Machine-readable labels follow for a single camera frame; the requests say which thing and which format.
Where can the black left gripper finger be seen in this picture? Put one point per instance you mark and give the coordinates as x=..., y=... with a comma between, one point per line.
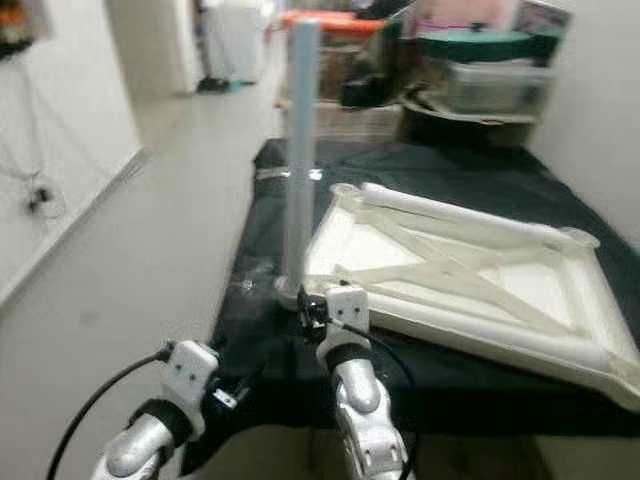
x=248, y=392

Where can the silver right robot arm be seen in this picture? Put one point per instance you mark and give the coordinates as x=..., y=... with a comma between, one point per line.
x=360, y=410

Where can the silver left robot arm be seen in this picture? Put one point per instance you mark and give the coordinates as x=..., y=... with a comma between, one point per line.
x=135, y=450

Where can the crumpled clear tape patch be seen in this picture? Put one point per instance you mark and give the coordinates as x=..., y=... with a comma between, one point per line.
x=255, y=282

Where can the clear tape strip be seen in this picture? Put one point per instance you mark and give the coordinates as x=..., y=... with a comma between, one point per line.
x=285, y=175

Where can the black tablecloth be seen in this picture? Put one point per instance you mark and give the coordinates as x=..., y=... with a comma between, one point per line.
x=410, y=165

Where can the beige patterned box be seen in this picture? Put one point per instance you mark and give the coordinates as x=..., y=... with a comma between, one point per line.
x=350, y=118

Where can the black round basin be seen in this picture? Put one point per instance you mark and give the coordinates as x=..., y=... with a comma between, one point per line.
x=435, y=125

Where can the white plastic table top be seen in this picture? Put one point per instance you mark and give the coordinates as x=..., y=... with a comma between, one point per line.
x=540, y=285

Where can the black plastic bag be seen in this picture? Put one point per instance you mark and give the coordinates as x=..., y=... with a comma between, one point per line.
x=370, y=85

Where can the black floor mop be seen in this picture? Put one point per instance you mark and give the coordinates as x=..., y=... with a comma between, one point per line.
x=218, y=83

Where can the orange-lidded clear storage bin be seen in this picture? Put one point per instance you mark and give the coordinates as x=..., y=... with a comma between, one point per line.
x=350, y=60

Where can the black power adapter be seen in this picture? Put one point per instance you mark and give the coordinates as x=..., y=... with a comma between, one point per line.
x=45, y=198

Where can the white appliance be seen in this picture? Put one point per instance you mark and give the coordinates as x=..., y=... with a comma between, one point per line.
x=240, y=45

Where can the clear plastic container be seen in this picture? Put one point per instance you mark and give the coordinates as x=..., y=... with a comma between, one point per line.
x=495, y=88

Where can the green round lid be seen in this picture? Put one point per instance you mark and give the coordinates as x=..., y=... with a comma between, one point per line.
x=480, y=45

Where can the pink box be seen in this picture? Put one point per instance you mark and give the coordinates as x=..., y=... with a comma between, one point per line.
x=470, y=14

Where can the colourful printed box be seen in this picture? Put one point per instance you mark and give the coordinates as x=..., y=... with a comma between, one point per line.
x=550, y=22

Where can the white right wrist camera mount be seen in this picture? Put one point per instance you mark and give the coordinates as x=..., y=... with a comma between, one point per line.
x=345, y=310

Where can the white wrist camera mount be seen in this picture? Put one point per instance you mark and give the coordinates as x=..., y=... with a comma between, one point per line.
x=345, y=310
x=192, y=380

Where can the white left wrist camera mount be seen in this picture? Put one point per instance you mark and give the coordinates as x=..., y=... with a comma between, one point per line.
x=192, y=380

